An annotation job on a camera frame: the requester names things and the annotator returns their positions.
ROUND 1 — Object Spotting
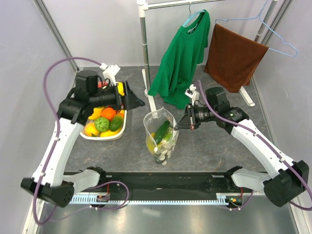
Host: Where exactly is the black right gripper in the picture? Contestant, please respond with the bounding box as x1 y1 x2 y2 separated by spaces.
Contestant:
175 103 217 130

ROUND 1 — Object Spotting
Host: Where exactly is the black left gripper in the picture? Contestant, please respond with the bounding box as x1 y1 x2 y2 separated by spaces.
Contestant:
90 81 145 111

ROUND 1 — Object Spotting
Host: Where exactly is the green cucumber toy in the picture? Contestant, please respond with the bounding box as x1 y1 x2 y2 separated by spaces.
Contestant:
154 120 170 145

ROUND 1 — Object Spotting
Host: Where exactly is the clear polka dot zip bag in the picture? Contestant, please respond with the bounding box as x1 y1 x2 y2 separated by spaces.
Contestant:
143 107 179 165

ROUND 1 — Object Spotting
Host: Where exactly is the yellow pear toy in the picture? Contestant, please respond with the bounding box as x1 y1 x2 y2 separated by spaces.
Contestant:
146 133 164 154

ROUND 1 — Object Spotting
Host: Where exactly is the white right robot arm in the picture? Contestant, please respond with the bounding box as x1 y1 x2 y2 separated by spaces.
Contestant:
175 85 312 207

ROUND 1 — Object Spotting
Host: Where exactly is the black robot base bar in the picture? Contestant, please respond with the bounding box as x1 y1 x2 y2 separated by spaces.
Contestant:
63 165 266 202

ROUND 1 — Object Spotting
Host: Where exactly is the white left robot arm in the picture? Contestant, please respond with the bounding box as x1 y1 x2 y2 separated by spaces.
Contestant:
20 70 145 208

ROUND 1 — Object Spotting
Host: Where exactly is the yellow lemon toy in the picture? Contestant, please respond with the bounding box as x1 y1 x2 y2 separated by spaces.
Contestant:
117 82 125 96

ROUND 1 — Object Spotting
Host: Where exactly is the green red mango toy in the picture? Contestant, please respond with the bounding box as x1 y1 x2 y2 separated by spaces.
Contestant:
109 114 124 132

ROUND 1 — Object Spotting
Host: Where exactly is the yellow banana toy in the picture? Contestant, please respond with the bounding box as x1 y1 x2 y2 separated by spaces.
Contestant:
88 107 104 120

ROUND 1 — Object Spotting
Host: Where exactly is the red chili pepper toy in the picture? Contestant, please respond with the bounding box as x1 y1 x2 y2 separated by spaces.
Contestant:
98 81 107 88

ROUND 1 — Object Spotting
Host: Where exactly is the green custard apple toy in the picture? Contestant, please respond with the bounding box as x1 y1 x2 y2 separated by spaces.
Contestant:
94 117 110 132

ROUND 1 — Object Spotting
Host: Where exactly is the green t-shirt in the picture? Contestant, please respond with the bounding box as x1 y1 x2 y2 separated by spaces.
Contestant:
148 10 211 109

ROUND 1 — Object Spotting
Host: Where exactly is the yellow orange fruit toy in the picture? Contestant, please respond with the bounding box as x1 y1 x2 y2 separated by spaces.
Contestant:
84 122 100 137

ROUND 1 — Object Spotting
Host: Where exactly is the white perforated fruit basket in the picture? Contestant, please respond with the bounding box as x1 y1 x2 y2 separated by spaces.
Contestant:
80 105 126 141

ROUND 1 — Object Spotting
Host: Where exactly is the brown towel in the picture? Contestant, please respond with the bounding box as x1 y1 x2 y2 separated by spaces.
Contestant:
204 24 269 93

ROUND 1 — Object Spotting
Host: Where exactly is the white clothes rack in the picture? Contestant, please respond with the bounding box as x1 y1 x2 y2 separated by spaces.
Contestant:
136 0 294 119

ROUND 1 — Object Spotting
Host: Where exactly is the light blue shirt hanger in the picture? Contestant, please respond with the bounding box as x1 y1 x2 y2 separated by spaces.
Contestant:
182 2 205 27

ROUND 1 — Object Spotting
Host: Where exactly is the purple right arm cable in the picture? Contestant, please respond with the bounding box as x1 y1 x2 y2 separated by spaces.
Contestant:
196 79 312 212

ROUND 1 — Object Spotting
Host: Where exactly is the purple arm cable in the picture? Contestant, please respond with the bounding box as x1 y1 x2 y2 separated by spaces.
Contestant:
32 57 130 225
196 79 312 212

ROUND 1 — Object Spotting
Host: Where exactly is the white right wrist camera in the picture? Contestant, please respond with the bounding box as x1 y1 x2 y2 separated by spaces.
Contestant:
185 84 199 105

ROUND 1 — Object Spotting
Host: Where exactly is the white slotted cable duct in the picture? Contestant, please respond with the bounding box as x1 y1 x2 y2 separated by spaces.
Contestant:
70 193 229 205

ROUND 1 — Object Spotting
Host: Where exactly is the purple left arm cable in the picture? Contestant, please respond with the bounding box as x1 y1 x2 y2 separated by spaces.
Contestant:
32 57 130 225

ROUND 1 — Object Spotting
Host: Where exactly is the blue wire hanger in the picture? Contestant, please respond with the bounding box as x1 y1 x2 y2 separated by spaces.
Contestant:
214 0 298 58

